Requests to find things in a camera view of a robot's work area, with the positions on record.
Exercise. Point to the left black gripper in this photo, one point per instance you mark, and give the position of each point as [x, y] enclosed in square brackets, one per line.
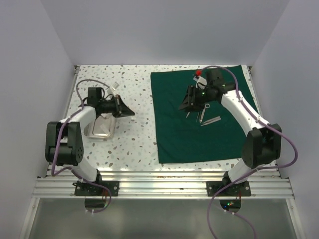
[121, 110]

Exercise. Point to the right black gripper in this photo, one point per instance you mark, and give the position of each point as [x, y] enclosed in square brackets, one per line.
[187, 104]

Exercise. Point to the steel scissors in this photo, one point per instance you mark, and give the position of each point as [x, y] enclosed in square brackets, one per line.
[202, 113]

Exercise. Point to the white gauze strip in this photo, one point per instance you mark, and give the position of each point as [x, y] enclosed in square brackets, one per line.
[104, 128]

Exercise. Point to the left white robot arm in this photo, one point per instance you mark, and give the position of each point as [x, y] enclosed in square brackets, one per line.
[64, 148]

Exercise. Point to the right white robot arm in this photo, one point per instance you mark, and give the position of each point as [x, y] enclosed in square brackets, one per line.
[263, 140]

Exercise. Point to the steel tweezers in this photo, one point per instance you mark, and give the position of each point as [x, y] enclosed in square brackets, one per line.
[211, 121]

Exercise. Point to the stainless steel tray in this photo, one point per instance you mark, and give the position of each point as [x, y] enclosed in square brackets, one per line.
[93, 129]

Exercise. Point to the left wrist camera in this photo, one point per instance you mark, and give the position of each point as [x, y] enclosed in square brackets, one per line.
[112, 89]

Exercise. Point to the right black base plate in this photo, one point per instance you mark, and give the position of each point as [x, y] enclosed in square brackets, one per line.
[242, 189]

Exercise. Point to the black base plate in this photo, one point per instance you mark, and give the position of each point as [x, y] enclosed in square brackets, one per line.
[242, 189]
[85, 189]

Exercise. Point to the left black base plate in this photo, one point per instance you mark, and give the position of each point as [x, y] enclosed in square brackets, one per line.
[85, 189]

